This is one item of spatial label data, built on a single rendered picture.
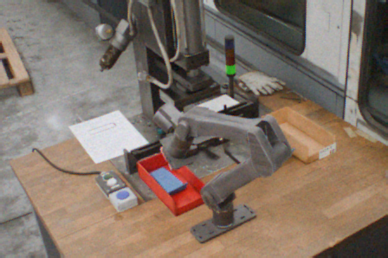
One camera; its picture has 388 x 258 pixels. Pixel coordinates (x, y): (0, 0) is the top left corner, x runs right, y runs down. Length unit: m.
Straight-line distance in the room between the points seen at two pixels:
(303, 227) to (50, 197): 0.81
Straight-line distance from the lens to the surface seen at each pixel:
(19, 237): 3.21
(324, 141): 1.99
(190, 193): 1.80
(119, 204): 1.76
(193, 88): 1.83
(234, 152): 1.94
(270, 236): 1.65
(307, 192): 1.80
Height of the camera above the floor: 2.03
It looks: 32 degrees down
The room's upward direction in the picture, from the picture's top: 5 degrees counter-clockwise
